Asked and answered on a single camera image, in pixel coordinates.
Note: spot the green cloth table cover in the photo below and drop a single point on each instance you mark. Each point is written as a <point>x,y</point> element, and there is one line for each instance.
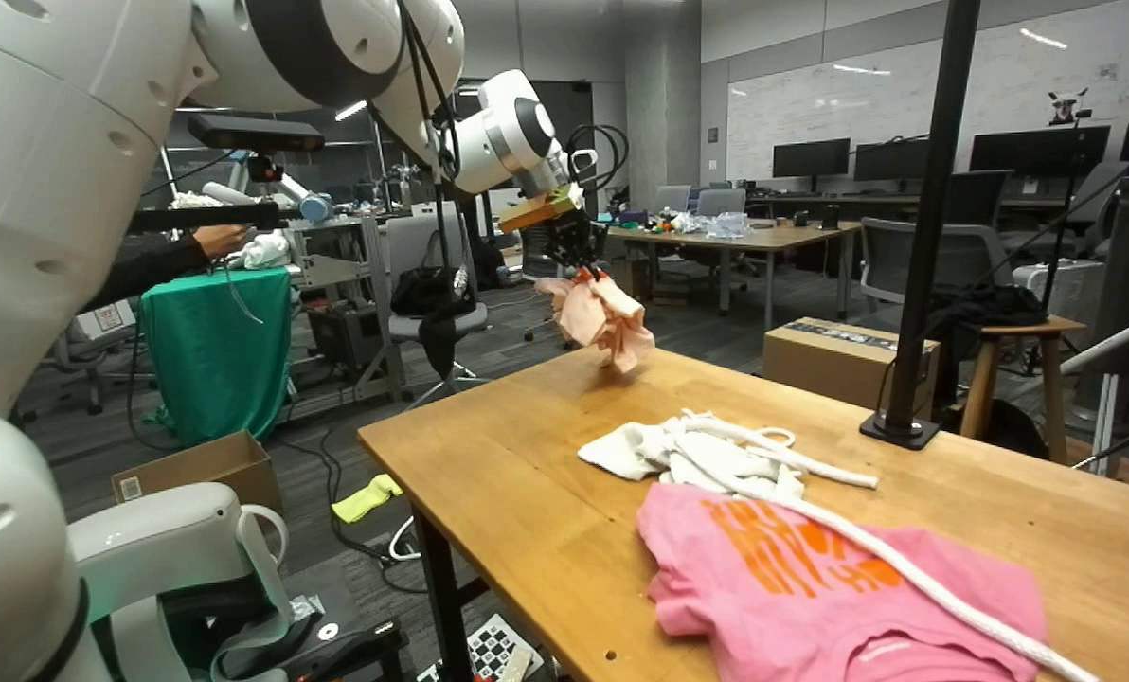
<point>216,355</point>

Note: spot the grey mesh office chair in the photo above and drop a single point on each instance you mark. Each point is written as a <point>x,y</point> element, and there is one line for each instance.
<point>880,260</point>

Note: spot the black vertical stand pole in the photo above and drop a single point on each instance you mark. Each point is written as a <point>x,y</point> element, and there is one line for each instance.
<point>927,252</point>

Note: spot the round wooden stool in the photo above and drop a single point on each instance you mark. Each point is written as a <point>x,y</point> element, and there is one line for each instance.
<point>1019,327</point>

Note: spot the white paper sign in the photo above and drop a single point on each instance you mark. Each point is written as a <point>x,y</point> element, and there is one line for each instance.
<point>106,325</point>

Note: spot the bystander bare hand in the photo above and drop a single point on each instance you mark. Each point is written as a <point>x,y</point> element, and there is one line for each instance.
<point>221,240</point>

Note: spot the pink t-shirt orange print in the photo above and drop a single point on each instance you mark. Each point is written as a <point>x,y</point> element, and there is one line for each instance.
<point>794,591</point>

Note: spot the black bag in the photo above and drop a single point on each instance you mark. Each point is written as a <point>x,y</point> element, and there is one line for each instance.
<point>437,297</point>

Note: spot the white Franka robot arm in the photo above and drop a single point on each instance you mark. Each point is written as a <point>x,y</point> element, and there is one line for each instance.
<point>57,190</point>

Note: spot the silver tripod leg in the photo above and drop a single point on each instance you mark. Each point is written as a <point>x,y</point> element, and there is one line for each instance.
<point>1117,337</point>

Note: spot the black jacket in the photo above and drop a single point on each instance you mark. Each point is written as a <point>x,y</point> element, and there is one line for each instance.
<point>985,315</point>

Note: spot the bystander black sleeve forearm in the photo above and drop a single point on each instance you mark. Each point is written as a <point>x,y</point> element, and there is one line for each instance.
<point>149,265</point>

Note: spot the yellow wrist camera box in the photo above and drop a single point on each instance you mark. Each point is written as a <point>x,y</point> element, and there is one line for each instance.
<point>544,209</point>

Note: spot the white grey towel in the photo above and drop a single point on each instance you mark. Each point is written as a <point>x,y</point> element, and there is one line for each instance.
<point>641,455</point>

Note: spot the cream shirt orange blue print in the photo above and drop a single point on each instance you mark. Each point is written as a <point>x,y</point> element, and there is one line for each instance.
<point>605,325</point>

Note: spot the small open cardboard box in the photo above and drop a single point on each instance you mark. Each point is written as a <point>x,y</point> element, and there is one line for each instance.
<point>209,466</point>

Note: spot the checkerboard calibration sheet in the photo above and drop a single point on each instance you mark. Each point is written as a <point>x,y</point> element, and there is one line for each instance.
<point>502,653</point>

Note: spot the cardboard box with black tape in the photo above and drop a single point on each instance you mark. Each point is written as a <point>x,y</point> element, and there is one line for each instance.
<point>831,361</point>

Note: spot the grey swivel chair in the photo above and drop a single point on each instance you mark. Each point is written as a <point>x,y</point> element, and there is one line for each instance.
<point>465,327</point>

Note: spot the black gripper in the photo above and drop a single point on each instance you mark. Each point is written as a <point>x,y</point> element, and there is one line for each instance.
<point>574,240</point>

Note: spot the wall whiteboard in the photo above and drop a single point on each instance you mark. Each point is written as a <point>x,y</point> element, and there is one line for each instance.
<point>841,98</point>

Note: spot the yellow green floor object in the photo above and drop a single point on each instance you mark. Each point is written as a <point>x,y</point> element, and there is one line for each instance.
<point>364,502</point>

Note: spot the white crumpled bag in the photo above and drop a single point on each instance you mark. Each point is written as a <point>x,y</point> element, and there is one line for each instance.
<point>261,252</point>

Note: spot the wooden office desk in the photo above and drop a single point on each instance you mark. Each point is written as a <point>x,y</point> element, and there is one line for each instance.
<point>777,236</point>

